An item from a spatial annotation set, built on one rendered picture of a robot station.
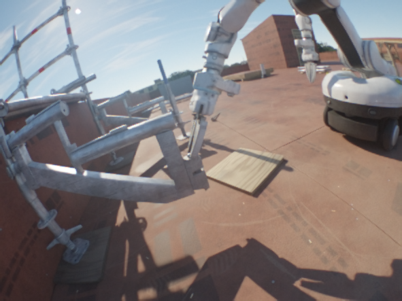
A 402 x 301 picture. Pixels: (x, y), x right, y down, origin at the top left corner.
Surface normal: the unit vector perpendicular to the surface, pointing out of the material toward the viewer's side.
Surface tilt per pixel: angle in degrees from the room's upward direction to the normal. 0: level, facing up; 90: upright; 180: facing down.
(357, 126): 90
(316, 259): 0
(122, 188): 90
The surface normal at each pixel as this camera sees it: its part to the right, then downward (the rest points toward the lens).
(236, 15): 0.06, 0.85
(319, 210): -0.29, -0.87
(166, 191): 0.23, 0.33
